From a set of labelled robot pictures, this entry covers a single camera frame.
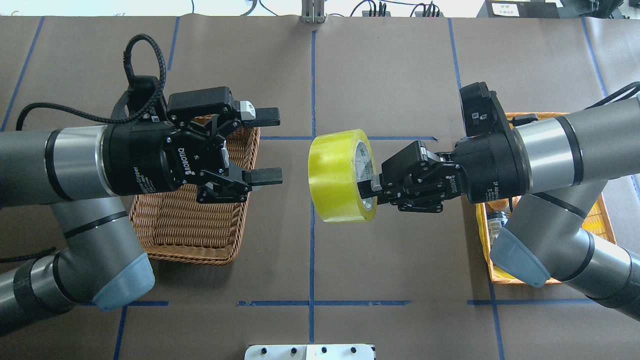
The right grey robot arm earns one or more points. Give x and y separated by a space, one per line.
558 168

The yellow plastic basket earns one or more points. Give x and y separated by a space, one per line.
595 225

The brown wicker basket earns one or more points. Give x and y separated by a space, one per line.
175 227

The black box with label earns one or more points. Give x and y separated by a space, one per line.
518 9

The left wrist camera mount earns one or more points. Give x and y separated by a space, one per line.
136 96

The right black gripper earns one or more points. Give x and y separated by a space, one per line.
487 167

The aluminium frame post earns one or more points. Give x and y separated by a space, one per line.
313 11

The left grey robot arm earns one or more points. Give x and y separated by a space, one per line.
82 172

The yellow tape roll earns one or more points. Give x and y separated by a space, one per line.
337 162

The orange black connector block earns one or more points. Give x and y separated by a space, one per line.
376 9

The toy croissant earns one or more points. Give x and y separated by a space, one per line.
499 205

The small dark can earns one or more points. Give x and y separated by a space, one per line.
496 220

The white pillar mount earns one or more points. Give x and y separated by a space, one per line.
340 351

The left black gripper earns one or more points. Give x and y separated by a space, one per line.
141 157

